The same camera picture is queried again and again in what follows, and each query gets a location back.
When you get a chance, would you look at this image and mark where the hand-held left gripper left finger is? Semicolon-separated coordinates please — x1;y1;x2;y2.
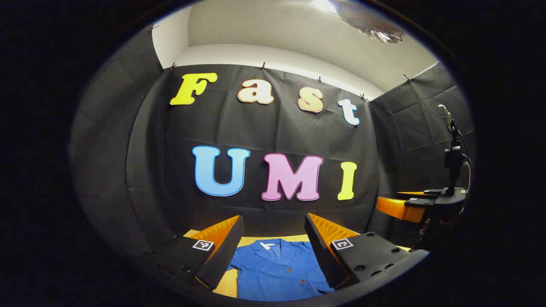
145;214;245;290

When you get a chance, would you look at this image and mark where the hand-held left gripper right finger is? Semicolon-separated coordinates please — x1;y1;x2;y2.
304;212;430;288

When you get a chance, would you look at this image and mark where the blue button-up shirt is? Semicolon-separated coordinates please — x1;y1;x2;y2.
226;239;335;302

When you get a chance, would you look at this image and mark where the thin gripper cable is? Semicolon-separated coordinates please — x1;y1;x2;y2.
460;136;473;192

